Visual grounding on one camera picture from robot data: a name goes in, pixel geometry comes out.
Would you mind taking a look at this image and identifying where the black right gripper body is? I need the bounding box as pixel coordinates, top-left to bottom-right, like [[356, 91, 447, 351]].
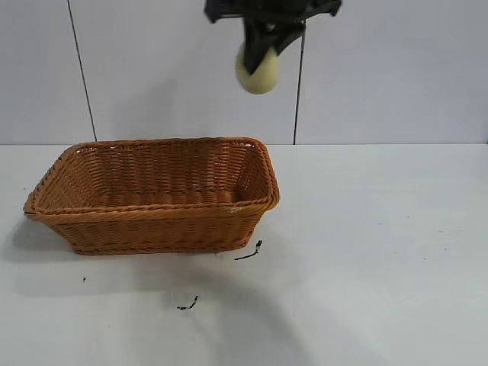
[[204, 0, 343, 28]]

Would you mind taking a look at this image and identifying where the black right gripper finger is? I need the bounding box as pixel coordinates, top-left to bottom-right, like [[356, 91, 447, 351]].
[[271, 21, 307, 57], [242, 15, 274, 75]]

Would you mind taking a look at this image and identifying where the brown woven wicker basket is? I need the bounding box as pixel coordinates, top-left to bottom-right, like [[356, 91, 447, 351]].
[[23, 136, 281, 255]]

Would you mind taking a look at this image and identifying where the pale yellow round fruit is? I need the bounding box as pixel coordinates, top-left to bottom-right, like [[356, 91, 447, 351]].
[[235, 41, 281, 95]]

